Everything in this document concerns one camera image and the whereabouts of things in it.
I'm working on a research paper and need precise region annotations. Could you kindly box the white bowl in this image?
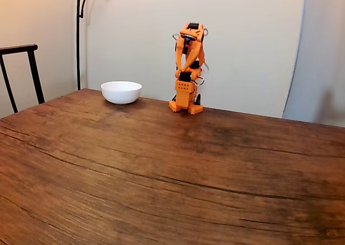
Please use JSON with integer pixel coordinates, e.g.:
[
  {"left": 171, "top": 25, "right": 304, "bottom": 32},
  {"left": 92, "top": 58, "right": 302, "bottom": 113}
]
[{"left": 100, "top": 80, "right": 143, "bottom": 105}]

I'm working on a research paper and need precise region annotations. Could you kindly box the wrist camera on orange mount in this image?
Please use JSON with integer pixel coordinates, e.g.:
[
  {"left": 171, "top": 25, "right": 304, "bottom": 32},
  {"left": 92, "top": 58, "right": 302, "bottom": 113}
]
[{"left": 180, "top": 32, "right": 194, "bottom": 47}]

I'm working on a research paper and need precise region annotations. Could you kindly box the black floor lamp pole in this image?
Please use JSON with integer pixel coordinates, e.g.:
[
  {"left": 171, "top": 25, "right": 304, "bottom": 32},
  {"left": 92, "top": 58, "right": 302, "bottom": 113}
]
[{"left": 76, "top": 0, "right": 91, "bottom": 91}]

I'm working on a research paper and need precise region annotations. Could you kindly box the thin servo wire loop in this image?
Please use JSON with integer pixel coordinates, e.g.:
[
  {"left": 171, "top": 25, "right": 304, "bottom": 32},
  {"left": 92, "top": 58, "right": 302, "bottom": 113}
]
[{"left": 197, "top": 63, "right": 210, "bottom": 86}]

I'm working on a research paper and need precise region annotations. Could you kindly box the dark wooden chair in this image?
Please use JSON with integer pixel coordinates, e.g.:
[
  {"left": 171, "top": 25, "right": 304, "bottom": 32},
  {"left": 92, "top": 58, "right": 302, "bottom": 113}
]
[{"left": 0, "top": 44, "right": 46, "bottom": 114}]

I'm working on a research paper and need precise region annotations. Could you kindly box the white backdrop board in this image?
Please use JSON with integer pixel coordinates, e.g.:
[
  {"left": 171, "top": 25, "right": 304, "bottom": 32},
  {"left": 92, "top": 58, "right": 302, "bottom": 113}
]
[{"left": 86, "top": 0, "right": 307, "bottom": 119}]

